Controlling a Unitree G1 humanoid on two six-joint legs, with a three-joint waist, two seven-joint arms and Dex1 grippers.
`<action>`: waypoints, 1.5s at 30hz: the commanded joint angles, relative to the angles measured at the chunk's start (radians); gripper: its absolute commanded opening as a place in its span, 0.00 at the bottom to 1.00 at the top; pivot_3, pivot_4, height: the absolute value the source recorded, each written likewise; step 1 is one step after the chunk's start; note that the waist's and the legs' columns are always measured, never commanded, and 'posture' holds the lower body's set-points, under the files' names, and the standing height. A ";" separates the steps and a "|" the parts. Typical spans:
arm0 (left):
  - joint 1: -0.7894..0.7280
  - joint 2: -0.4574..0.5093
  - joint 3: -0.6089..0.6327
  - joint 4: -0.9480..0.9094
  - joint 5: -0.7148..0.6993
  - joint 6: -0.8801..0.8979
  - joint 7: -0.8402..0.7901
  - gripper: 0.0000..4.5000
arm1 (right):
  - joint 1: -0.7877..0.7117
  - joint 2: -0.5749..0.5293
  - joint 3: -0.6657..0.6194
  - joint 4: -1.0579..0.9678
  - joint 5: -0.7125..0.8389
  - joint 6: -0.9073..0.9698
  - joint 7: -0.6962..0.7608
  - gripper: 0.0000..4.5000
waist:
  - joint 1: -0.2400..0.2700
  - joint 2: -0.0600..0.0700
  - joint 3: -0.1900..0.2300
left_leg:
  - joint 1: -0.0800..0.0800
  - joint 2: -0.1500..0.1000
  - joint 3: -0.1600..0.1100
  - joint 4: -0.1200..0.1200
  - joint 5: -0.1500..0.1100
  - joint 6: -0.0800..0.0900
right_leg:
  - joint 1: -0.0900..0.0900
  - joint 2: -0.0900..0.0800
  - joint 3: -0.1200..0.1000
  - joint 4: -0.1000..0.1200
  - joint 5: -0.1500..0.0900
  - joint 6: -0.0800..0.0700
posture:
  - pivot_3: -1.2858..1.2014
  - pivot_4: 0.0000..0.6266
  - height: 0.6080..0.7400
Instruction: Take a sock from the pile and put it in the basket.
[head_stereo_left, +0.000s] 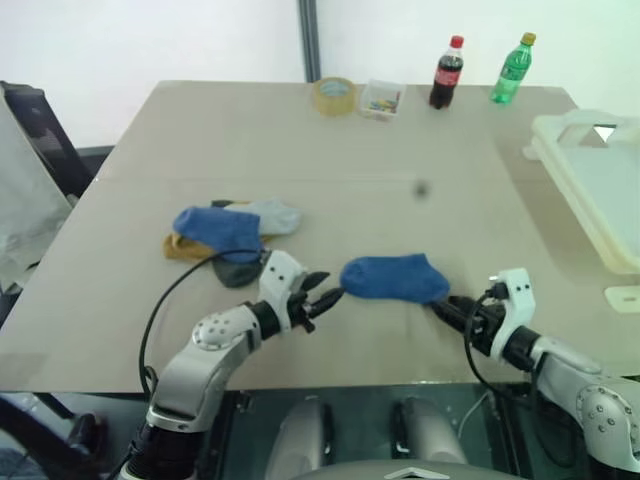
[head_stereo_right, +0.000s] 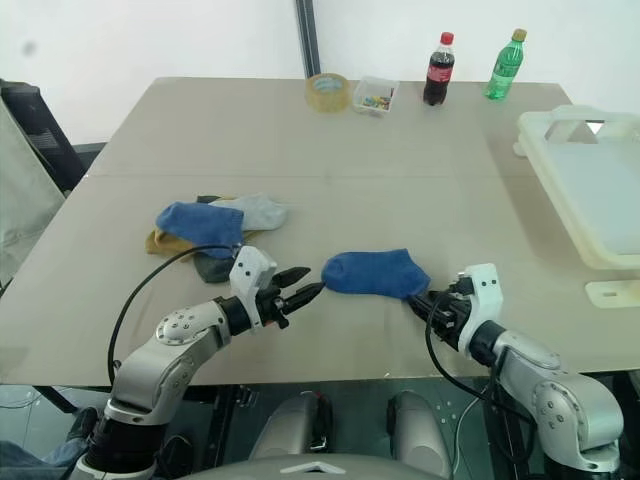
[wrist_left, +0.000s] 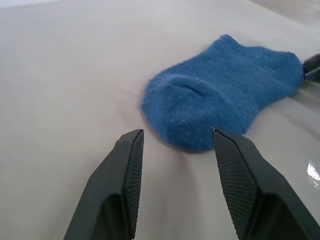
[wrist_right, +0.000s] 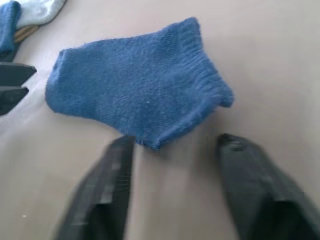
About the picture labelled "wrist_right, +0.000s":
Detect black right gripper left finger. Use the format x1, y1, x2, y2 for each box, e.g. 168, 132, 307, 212
53, 135, 137, 240

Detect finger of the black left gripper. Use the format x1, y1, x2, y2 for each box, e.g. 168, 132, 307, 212
0, 85, 30, 117
0, 61, 38, 88

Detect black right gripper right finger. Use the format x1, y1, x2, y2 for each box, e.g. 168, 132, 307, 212
216, 133, 320, 240

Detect dark sock with tan stripes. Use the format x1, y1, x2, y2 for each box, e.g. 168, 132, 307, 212
0, 23, 42, 64

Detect dark blue knitted sock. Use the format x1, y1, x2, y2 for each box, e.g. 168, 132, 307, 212
0, 0, 22, 55
44, 16, 235, 151

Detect light blue sock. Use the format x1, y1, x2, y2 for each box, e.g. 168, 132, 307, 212
16, 0, 69, 29

